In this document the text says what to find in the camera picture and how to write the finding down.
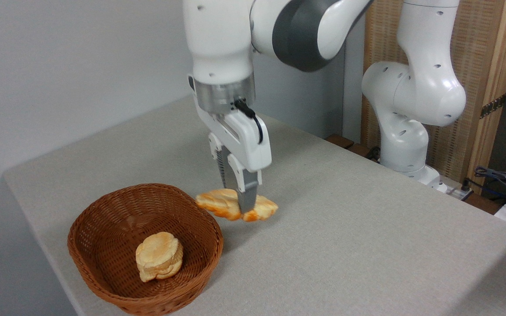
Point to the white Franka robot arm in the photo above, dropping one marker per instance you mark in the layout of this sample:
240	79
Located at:
218	44

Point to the leaf-shaped bread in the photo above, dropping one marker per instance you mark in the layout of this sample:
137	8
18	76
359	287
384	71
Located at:
218	204

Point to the round bread roll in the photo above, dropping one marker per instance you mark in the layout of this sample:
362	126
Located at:
158	254

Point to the woven screen with wooden frame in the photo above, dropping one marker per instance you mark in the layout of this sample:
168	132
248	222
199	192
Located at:
477	44

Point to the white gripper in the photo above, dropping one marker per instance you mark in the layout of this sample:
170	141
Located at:
248	140

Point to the brown wicker basket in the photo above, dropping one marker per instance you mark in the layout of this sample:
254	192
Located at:
103	228

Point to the metal hinge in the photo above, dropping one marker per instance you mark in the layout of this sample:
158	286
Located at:
493	106

